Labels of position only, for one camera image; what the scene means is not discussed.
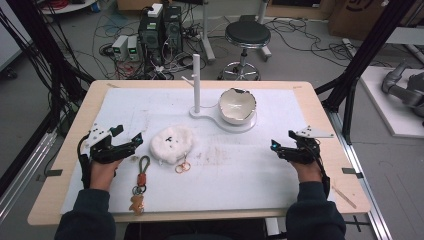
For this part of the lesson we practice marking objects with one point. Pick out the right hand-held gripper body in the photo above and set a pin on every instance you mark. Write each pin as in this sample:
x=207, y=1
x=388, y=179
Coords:
x=308, y=148

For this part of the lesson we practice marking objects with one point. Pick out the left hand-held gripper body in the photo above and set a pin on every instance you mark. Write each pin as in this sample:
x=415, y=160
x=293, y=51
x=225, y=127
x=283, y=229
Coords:
x=101, y=151

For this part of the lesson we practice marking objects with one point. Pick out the person's right hand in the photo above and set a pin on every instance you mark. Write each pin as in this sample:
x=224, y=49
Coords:
x=308, y=171

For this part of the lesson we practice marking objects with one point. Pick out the person's left hand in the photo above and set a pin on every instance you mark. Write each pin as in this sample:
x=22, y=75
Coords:
x=104, y=175

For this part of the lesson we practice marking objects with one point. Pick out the wooden table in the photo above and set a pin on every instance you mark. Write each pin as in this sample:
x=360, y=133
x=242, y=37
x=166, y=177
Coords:
x=343, y=156

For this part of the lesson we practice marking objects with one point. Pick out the grey tape piece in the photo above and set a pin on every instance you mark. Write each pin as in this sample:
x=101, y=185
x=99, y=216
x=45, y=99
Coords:
x=54, y=173
x=351, y=171

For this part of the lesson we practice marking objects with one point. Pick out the white table mat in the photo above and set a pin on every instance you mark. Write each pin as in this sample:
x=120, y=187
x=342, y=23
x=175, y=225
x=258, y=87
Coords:
x=233, y=180

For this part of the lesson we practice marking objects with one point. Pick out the thin wooden stick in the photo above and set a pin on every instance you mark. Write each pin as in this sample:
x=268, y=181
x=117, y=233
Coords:
x=344, y=197

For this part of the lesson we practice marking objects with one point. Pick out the white eggshell-shaped bowl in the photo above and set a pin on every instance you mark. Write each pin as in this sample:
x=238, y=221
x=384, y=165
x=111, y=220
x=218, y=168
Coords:
x=237, y=106

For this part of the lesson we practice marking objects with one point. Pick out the grey power supply unit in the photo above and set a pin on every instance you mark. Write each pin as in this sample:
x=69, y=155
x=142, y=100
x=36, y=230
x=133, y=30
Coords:
x=120, y=47
x=133, y=48

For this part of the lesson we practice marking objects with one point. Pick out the white stand with pole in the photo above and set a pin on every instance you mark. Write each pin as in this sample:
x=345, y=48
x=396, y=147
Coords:
x=196, y=83

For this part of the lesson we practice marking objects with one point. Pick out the white floor platform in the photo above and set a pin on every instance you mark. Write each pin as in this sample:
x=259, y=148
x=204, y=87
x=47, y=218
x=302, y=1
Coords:
x=390, y=116

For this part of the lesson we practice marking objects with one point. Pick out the black computer tower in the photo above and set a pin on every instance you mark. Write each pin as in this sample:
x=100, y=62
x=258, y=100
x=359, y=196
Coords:
x=172, y=28
x=150, y=36

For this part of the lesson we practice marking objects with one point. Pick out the grey metal stand leg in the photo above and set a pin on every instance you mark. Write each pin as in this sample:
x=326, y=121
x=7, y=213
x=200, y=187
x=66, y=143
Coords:
x=263, y=30
x=207, y=33

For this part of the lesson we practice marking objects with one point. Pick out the black round stool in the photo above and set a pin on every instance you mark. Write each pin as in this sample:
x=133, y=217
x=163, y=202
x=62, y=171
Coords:
x=247, y=33

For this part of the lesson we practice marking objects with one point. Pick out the white power strip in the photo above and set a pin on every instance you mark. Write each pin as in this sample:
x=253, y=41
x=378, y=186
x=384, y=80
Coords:
x=155, y=10

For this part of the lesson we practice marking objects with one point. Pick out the cardboard box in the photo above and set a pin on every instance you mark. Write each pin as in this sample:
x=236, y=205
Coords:
x=356, y=18

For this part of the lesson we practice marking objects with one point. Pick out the aluminium rail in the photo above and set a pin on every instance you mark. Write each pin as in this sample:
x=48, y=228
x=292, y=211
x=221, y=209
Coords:
x=363, y=186
x=23, y=180

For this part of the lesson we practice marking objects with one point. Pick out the black frame post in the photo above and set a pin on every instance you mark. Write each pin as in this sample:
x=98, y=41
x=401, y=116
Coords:
x=43, y=50
x=366, y=50

